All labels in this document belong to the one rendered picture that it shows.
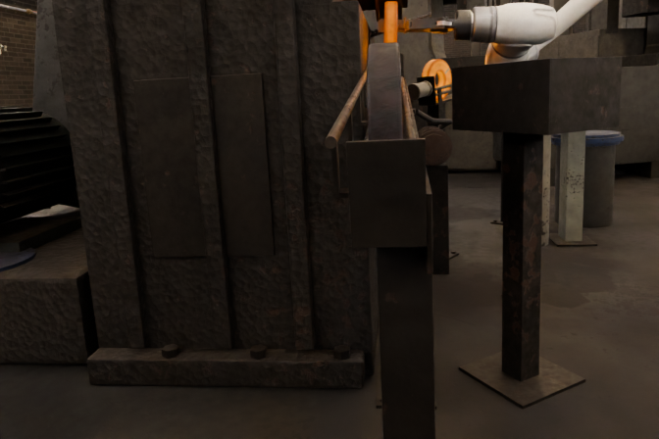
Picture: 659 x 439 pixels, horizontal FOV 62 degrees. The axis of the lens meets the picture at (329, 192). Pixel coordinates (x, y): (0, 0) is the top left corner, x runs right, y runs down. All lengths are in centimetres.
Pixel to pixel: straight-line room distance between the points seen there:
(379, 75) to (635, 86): 361
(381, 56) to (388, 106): 6
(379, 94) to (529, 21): 99
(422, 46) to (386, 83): 386
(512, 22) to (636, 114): 270
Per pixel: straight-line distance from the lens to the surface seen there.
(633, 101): 409
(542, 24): 150
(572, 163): 246
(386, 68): 54
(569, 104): 112
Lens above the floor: 68
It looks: 10 degrees down
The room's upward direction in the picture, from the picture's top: 3 degrees counter-clockwise
